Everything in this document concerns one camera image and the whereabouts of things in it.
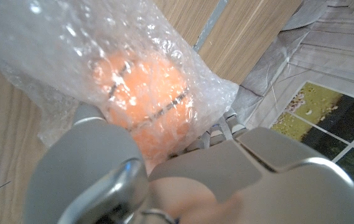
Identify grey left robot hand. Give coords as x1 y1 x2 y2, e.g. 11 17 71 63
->
22 104 354 224

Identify orange mini basketball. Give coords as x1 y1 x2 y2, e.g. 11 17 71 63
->
91 51 196 162

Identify clear bubble wrap sheet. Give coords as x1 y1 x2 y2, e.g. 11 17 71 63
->
0 0 240 162

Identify printed window backdrop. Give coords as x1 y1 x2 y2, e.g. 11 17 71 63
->
232 0 354 209

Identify grey tape table outline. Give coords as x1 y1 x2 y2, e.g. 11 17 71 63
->
192 0 229 52

